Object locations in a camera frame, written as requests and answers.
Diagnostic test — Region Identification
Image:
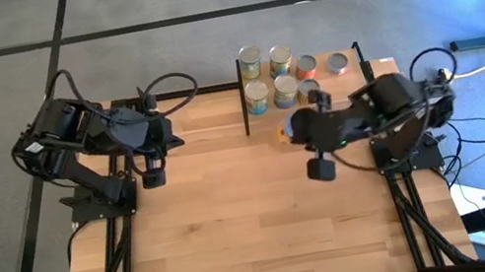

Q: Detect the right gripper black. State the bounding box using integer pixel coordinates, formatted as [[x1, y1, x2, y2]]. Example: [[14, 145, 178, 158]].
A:
[[284, 83, 373, 187]]

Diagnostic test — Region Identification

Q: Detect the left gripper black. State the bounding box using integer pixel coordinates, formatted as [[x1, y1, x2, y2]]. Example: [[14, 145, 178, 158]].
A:
[[131, 111, 191, 191]]

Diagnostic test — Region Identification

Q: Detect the orange label tin can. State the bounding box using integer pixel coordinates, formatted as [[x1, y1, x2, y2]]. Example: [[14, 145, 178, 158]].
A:
[[272, 114, 298, 146]]

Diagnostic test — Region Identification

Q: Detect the yellow dotted label tin can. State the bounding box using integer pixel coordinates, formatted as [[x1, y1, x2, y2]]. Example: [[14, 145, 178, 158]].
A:
[[295, 76, 323, 106]]

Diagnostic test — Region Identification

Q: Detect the blue-grey label tin can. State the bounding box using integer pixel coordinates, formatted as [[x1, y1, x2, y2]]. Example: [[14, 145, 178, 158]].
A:
[[269, 72, 304, 112]]

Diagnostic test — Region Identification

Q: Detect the orange circle-pattern tin can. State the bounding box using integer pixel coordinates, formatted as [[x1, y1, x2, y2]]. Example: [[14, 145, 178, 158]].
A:
[[292, 52, 321, 83]]

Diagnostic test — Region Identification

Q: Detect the blue salmon tin can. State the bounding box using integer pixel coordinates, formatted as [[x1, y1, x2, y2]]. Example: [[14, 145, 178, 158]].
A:
[[324, 49, 353, 78]]

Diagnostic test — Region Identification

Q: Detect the tomatoes tin can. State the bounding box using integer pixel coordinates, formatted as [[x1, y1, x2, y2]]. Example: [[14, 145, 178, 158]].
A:
[[242, 79, 273, 118], [266, 42, 298, 81]]

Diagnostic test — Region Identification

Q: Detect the corn tin can green-yellow label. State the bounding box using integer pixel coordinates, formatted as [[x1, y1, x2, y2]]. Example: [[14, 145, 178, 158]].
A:
[[236, 42, 267, 83]]

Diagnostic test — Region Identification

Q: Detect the wooden shelf board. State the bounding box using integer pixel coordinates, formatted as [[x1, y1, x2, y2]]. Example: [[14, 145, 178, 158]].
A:
[[239, 44, 373, 121]]

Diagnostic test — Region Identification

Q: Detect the small black frame clip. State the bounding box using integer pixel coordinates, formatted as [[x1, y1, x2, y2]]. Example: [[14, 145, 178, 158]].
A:
[[135, 84, 149, 103]]

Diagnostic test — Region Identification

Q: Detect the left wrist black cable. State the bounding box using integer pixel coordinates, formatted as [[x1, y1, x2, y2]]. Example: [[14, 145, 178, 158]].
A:
[[138, 67, 204, 121]]

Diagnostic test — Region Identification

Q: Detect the black metal table frame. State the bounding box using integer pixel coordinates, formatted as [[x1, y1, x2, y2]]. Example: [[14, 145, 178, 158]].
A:
[[31, 40, 480, 272]]

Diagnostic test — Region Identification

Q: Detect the black shelf post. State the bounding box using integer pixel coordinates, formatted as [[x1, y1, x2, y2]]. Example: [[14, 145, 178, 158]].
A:
[[233, 58, 254, 137], [348, 38, 372, 82]]

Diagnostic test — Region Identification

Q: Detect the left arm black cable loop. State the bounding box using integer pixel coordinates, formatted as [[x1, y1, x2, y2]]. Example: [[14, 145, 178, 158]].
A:
[[40, 64, 95, 127]]

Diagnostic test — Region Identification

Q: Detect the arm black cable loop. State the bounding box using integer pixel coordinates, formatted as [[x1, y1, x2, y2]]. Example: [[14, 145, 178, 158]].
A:
[[405, 42, 460, 88], [40, 64, 95, 127]]

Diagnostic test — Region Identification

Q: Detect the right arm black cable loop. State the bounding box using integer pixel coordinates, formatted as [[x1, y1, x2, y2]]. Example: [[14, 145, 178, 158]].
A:
[[405, 42, 460, 88]]

